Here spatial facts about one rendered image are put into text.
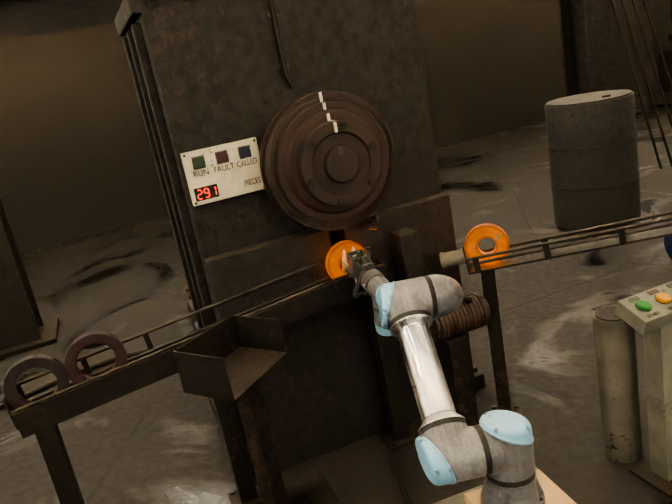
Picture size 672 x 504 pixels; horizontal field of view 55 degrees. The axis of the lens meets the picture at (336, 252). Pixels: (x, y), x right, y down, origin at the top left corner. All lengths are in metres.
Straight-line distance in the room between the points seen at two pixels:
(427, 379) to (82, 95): 6.94
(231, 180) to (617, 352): 1.37
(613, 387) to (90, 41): 7.00
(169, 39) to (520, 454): 1.60
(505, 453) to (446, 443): 0.13
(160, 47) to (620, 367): 1.78
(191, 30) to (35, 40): 6.01
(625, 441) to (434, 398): 0.96
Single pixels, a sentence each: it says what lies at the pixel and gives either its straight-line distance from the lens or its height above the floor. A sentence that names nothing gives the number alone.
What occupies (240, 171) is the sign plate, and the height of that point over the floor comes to 1.14.
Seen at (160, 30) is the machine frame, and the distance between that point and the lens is 2.25.
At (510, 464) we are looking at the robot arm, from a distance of 1.61.
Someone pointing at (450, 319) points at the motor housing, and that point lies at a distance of 2.36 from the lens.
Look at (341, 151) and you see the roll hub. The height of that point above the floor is 1.16.
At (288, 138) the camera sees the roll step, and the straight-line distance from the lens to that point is 2.15.
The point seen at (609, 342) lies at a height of 0.44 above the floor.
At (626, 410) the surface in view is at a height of 0.20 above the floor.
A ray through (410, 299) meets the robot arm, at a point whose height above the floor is 0.82.
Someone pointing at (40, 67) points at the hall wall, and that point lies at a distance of 8.18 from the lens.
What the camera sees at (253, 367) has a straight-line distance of 2.03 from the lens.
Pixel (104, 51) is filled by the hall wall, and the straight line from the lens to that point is 8.20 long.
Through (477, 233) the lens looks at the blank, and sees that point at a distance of 2.39.
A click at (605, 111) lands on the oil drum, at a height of 0.80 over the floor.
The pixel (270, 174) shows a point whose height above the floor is 1.12.
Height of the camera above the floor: 1.44
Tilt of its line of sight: 16 degrees down
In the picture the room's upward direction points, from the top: 11 degrees counter-clockwise
